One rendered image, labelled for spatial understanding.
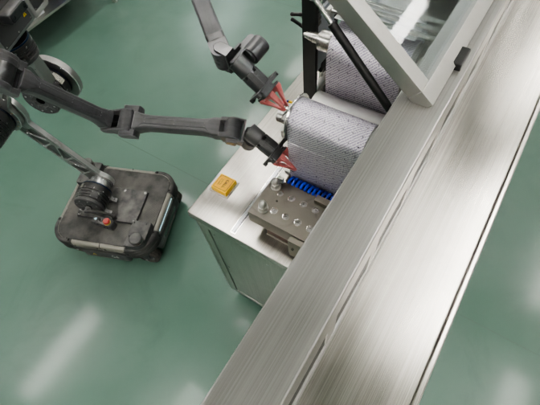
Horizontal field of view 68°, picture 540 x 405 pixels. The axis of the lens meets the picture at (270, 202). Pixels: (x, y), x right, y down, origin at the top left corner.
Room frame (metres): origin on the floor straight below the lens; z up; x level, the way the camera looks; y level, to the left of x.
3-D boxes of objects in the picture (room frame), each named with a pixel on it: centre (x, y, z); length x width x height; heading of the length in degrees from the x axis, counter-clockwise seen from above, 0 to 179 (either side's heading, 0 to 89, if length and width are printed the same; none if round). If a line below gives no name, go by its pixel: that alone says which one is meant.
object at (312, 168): (0.72, -0.17, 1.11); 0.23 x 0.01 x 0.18; 49
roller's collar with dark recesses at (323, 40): (1.05, -0.27, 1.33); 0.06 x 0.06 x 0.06; 49
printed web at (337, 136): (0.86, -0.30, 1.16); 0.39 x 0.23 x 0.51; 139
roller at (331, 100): (0.85, -0.29, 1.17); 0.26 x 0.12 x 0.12; 49
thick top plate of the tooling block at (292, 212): (0.60, -0.13, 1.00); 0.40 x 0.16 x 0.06; 49
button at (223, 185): (0.88, 0.16, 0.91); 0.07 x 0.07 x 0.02; 49
